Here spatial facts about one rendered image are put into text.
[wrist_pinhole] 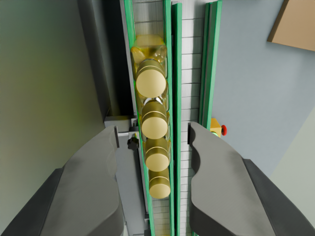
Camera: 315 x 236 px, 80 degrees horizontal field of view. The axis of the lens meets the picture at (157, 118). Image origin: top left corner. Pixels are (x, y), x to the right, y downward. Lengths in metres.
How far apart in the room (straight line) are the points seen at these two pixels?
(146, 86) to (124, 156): 0.45
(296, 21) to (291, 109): 0.31
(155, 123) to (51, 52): 0.15
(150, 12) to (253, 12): 0.33
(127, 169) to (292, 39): 0.65
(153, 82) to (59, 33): 0.15
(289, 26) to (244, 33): 0.12
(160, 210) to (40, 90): 0.69
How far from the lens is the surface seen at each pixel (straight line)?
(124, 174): 0.69
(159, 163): 0.27
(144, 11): 0.48
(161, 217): 0.88
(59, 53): 0.29
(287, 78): 0.80
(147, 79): 0.21
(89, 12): 0.58
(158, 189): 0.31
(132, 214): 0.85
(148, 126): 0.24
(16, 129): 0.20
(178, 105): 0.44
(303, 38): 0.75
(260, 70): 0.74
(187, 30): 0.49
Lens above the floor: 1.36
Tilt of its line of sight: 61 degrees down
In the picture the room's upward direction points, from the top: 175 degrees clockwise
